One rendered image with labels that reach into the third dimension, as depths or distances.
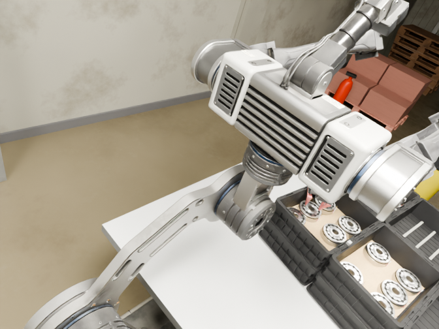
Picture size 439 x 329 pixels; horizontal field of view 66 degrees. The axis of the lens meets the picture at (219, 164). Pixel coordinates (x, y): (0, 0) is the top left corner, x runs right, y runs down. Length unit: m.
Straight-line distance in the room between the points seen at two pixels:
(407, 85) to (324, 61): 4.40
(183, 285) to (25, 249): 1.17
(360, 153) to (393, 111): 4.20
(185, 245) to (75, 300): 0.60
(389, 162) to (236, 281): 0.83
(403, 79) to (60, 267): 4.47
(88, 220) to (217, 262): 1.17
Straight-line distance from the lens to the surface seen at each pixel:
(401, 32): 7.43
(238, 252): 1.45
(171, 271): 1.33
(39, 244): 2.25
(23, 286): 2.12
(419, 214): 2.00
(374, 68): 5.22
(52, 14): 2.60
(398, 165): 0.73
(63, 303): 0.91
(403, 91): 5.16
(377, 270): 1.57
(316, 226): 1.55
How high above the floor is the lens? 1.80
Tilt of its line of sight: 37 degrees down
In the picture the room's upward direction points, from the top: 20 degrees clockwise
